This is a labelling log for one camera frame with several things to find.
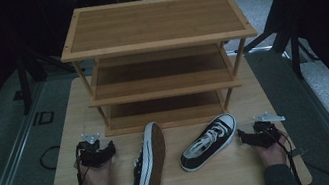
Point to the person's right hand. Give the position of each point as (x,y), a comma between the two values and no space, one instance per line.
(273,155)

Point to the black canvas sneaker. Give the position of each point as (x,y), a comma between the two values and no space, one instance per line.
(197,160)
(155,155)

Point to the person's left hand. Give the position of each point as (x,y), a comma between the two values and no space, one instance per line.
(98,181)

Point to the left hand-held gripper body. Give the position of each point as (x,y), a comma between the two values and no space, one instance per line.
(92,155)

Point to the wooden three-tier shoe rack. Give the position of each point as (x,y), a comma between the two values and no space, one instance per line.
(154,23)

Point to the black metal stand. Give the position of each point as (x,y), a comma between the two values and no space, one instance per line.
(295,53)
(24,89)

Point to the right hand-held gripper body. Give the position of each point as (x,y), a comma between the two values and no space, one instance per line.
(267,132)

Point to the grey tape piece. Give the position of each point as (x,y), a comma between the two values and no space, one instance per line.
(298,151)

